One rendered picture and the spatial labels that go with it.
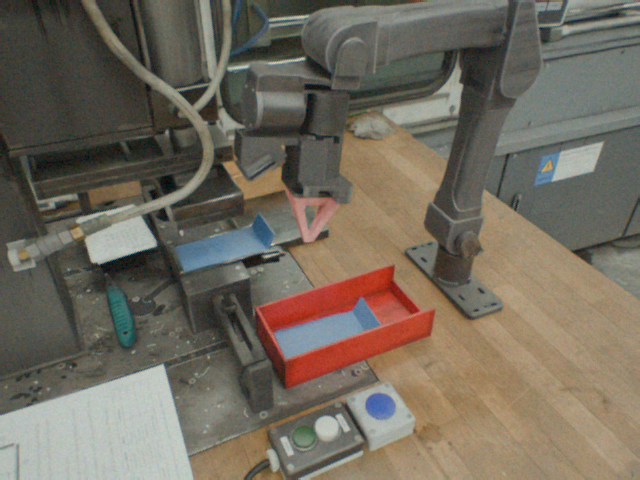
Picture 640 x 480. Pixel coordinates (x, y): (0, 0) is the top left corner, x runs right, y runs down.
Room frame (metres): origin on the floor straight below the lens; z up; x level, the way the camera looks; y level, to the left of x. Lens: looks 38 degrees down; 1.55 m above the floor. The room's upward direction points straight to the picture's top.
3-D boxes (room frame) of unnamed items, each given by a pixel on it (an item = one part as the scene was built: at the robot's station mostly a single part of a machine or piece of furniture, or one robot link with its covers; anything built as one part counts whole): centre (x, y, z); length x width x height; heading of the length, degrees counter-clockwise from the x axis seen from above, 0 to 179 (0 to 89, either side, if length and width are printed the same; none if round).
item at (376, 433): (0.46, -0.09, 0.90); 0.07 x 0.07 x 0.06; 25
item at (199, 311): (0.73, 0.18, 0.94); 0.20 x 0.10 x 0.07; 25
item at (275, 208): (0.92, 0.07, 0.91); 0.17 x 0.16 x 0.02; 25
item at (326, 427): (0.43, -0.02, 0.93); 0.03 x 0.03 x 0.02
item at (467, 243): (0.75, -0.24, 1.00); 0.09 x 0.06 x 0.06; 24
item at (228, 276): (0.73, 0.18, 0.98); 0.20 x 0.10 x 0.01; 25
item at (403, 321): (0.62, -0.05, 0.93); 0.25 x 0.12 x 0.06; 115
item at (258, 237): (0.73, 0.14, 1.00); 0.15 x 0.07 x 0.03; 115
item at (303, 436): (0.41, 0.01, 0.93); 0.03 x 0.03 x 0.02
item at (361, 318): (0.61, -0.03, 0.92); 0.15 x 0.07 x 0.03; 111
